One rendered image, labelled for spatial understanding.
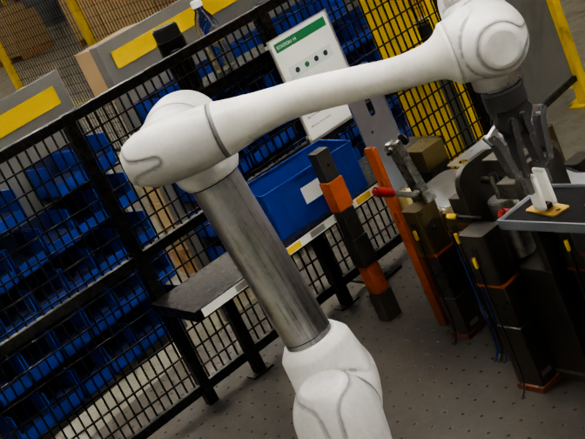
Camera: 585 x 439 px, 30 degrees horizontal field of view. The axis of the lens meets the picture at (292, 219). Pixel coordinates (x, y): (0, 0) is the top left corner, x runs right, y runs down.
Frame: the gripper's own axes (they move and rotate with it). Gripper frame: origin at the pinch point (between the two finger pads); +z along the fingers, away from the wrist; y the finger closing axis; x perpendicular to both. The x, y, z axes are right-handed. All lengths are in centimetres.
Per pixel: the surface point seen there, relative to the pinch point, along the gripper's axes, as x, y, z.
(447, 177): 79, 26, 20
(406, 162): 59, 7, 4
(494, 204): 26.3, 5.5, 9.6
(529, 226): -1.2, -5.4, 4.5
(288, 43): 119, 18, -22
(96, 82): 417, 35, 2
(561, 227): -8.2, -4.0, 4.4
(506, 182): 20.3, 6.3, 4.4
